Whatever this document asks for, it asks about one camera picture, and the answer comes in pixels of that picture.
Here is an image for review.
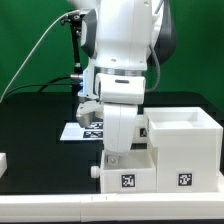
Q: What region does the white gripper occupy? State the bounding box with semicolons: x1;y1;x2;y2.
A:
103;103;138;164

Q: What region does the white front drawer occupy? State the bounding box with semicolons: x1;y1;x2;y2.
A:
91;149;157;193

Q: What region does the white drawer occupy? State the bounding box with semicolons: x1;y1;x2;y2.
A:
133;115;147;143
91;149;157;193

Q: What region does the white drawer cabinet box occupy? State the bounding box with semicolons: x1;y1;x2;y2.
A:
144;107;223;193

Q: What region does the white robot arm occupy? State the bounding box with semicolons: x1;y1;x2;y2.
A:
68;0;176;165

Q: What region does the white left fence block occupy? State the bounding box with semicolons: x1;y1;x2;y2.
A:
0;153;7;178

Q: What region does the white front fence rail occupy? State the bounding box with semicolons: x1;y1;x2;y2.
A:
0;192;224;223

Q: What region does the white fence rail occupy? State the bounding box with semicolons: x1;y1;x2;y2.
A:
0;192;224;223
217;171;224;193

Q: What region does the white marker base plate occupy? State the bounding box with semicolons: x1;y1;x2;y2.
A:
60;122;103;141

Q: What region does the grey braided wrist cable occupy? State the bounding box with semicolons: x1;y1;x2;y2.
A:
145;43;162;94

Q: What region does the black cable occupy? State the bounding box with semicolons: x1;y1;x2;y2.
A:
2;76;74;99

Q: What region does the white right fence rail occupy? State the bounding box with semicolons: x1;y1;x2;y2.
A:
217;171;224;193

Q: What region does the black camera stand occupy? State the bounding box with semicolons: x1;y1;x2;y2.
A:
60;11;83;95

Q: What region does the white cable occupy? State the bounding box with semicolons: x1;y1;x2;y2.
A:
0;9;81;103

